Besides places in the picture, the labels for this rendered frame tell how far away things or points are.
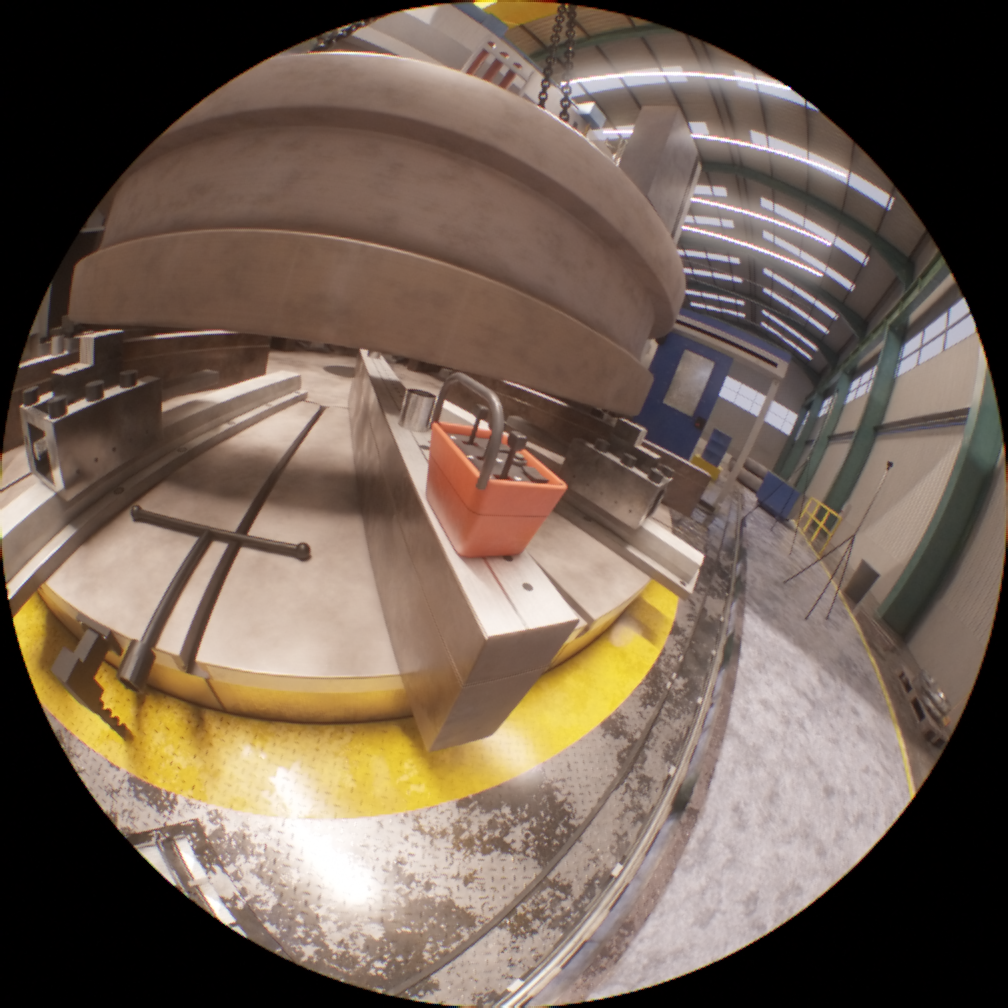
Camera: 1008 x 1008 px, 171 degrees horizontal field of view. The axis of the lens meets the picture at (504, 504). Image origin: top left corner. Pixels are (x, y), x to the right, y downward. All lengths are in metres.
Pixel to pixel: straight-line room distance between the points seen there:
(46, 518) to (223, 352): 1.68
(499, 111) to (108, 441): 1.39
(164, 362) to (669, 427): 5.93
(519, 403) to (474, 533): 2.26
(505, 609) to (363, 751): 0.70
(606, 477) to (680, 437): 4.21
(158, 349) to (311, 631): 1.91
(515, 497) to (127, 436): 1.14
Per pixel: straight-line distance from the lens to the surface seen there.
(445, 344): 0.93
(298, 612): 0.84
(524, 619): 0.40
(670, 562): 1.56
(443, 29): 7.55
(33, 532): 1.21
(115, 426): 1.20
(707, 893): 1.38
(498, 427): 0.36
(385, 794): 0.97
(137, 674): 0.80
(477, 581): 0.42
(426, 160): 1.15
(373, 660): 0.77
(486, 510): 0.40
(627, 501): 1.46
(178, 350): 2.37
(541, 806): 1.07
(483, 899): 1.00
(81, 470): 1.15
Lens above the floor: 0.95
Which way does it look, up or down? 25 degrees down
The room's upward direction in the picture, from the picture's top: 21 degrees clockwise
